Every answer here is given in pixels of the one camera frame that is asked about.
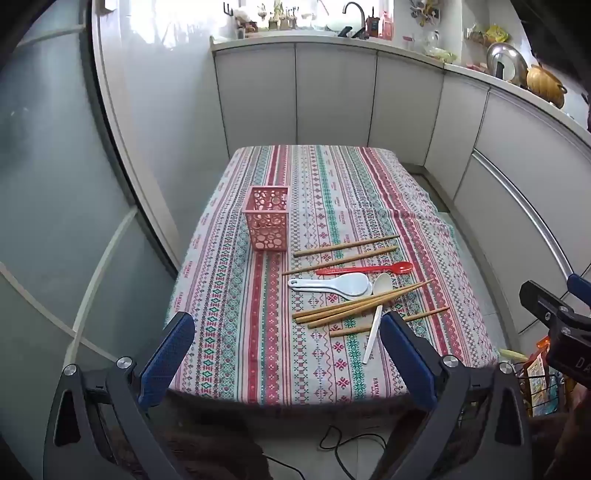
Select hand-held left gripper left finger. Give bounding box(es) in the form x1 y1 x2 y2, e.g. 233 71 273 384
44 312 195 480

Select hanging kitchen utensils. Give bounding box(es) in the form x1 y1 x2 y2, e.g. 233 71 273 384
409 0 438 22

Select black wire basket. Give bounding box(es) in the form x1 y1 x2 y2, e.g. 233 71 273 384
512 362 571 418

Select frosted glass sliding door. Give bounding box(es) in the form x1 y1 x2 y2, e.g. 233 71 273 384
0 0 185 480

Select steel pot lid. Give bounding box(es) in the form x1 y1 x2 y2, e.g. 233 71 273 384
486 42 530 86

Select row of small figurines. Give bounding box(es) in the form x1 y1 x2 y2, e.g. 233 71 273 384
233 1 315 33

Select black floor cable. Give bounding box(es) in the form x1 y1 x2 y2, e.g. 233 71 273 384
318 425 393 480

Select white long-handled spoon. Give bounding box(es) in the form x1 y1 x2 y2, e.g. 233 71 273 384
362 273 394 364

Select brown fuzzy cloth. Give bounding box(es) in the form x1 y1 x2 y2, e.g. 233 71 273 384
92 406 278 480

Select red plastic spoon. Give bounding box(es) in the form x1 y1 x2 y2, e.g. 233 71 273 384
316 261 414 277

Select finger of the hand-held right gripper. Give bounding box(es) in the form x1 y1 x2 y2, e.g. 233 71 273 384
567 274 591 298
519 280 591 330

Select striped patterned tablecloth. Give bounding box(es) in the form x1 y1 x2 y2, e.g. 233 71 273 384
165 145 502 407

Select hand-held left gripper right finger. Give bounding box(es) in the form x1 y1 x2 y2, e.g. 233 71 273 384
379 311 534 480

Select pink perforated utensil holder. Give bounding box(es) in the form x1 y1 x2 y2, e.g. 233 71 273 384
242 186 290 252

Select yellow snack bag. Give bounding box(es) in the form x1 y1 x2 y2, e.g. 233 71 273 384
482 24 511 45

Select curved metal faucet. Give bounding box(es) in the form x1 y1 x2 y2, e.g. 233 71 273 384
342 2 369 38

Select white kitchen countertop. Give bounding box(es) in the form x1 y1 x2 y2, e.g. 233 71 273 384
210 31 591 153

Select white kitchen cabinets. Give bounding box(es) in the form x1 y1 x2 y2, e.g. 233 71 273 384
210 37 591 352

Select brown clay pot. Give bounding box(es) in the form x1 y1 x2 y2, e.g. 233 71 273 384
526 65 568 110

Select black range hood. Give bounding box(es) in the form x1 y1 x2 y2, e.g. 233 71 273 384
515 0 587 93

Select kitchen window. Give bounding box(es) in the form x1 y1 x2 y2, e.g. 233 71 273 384
124 0 395 34

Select orange snack packet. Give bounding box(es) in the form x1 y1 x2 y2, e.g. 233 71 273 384
526 337 562 409

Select green vegetables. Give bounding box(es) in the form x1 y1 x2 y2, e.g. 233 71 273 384
425 46 458 64

